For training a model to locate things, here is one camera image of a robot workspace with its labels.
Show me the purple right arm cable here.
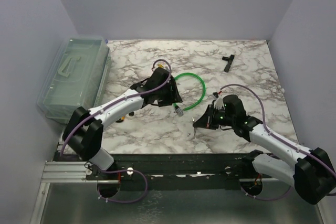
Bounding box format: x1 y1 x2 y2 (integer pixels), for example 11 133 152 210
216 83 336 200

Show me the black T-shaped tool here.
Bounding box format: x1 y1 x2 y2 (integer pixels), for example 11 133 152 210
222 55 235 73

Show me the clear plastic storage box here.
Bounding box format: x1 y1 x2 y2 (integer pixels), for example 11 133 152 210
37 35 111 124

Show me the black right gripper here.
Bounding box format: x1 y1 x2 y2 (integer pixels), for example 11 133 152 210
194 104 235 130

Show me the aluminium rail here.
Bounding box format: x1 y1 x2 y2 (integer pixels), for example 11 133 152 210
43 161 295 183

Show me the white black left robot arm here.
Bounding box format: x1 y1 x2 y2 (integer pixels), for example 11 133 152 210
60 68 182 179

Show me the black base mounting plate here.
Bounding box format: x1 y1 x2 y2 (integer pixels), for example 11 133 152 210
86 153 258 191

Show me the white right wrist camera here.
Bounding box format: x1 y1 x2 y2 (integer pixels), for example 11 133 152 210
212 91 224 110

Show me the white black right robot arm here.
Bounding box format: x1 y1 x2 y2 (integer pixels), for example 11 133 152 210
193 95 335 205

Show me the small silver key bunch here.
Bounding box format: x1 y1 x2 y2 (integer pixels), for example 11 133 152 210
192 117 197 136

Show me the yellow utility knife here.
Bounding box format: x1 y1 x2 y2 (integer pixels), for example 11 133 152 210
116 116 125 123

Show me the green cable lock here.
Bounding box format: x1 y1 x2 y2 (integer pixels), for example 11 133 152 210
173 72 206 116

